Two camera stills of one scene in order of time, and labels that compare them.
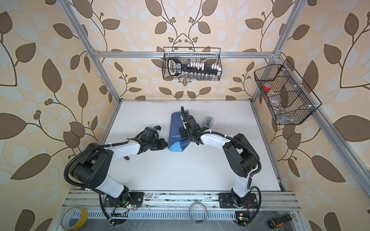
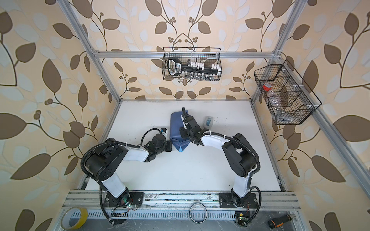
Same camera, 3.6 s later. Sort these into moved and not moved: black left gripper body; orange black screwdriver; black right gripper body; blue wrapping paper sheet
Moved: black left gripper body
Not moved: blue wrapping paper sheet; orange black screwdriver; black right gripper body
